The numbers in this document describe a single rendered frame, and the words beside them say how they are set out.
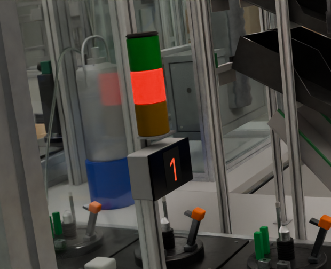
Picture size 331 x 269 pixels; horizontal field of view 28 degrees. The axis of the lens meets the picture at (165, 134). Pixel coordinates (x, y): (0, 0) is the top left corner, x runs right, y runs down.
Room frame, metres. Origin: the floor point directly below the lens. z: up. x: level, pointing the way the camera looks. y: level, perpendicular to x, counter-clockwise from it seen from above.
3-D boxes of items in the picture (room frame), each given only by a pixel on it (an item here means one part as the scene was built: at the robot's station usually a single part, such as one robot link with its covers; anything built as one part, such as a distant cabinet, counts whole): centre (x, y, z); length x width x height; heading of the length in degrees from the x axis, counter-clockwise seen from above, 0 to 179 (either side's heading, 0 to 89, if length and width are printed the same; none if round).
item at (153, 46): (1.02, 0.02, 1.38); 0.05 x 0.05 x 0.05
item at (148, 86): (1.02, 0.02, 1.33); 0.05 x 0.05 x 0.05
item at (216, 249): (1.25, 0.02, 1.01); 0.24 x 0.24 x 0.13; 58
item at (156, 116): (1.02, 0.02, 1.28); 0.05 x 0.05 x 0.05
